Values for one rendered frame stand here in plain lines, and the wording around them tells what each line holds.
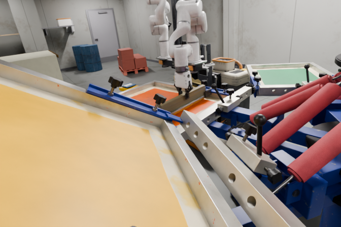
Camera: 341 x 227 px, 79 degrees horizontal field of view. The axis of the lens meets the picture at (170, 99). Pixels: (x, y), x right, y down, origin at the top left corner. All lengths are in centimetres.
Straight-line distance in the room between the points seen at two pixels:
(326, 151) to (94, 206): 53
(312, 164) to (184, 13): 102
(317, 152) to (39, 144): 61
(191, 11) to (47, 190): 118
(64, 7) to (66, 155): 902
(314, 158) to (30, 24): 836
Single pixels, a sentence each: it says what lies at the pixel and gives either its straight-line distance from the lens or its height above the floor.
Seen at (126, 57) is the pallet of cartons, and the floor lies 54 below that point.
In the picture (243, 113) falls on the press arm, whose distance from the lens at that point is 104.
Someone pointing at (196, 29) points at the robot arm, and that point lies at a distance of 170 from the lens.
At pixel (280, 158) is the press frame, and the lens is 75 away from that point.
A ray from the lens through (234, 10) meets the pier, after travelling 476.
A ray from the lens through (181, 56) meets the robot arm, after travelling 116.
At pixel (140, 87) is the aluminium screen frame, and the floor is 98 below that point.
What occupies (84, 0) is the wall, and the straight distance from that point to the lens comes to 956.
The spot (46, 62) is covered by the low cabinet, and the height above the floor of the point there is 80.
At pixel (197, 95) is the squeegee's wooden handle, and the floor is 102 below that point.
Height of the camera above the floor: 148
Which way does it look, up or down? 21 degrees down
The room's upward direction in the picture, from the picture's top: 6 degrees counter-clockwise
